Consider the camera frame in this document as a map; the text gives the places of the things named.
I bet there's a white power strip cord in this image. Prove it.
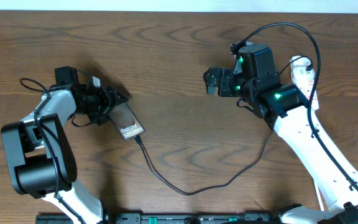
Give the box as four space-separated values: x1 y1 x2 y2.
313 179 325 212

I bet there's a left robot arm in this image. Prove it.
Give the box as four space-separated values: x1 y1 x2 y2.
1 66 128 223

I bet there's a white power strip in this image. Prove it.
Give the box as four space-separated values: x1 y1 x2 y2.
290 55 315 100

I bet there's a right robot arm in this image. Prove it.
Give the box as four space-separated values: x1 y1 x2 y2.
203 44 358 223

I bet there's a black charger cable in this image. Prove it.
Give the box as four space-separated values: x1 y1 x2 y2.
133 55 314 197

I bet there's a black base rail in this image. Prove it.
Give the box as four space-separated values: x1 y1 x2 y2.
35 212 291 224

